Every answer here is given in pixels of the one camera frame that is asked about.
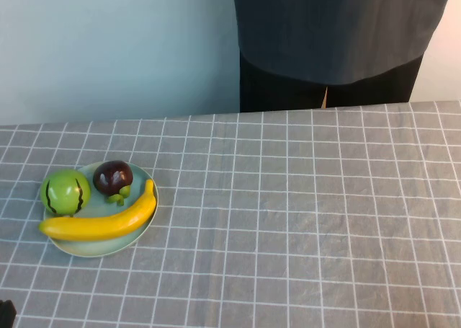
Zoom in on yellow toy banana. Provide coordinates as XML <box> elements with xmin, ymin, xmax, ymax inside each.
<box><xmin>38</xmin><ymin>178</ymin><xmax>158</xmax><ymax>241</ymax></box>

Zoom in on dark purple toy mangosteen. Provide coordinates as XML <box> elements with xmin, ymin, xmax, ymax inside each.
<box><xmin>92</xmin><ymin>160</ymin><xmax>134</xmax><ymax>205</ymax></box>

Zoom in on person's black trousers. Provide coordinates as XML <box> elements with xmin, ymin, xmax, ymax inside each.
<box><xmin>238</xmin><ymin>52</ymin><xmax>423</xmax><ymax>112</ymax></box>

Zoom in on person's dark grey shirt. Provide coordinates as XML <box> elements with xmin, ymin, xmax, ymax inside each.
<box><xmin>231</xmin><ymin>0</ymin><xmax>457</xmax><ymax>87</ymax></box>

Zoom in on teal round plate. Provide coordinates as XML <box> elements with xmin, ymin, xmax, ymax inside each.
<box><xmin>42</xmin><ymin>161</ymin><xmax>160</xmax><ymax>259</ymax></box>

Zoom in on grey checked tablecloth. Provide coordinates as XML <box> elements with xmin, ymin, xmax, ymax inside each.
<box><xmin>0</xmin><ymin>100</ymin><xmax>461</xmax><ymax>328</ymax></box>

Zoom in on green striped toy melon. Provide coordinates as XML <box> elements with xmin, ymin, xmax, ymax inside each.
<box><xmin>40</xmin><ymin>169</ymin><xmax>91</xmax><ymax>217</ymax></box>

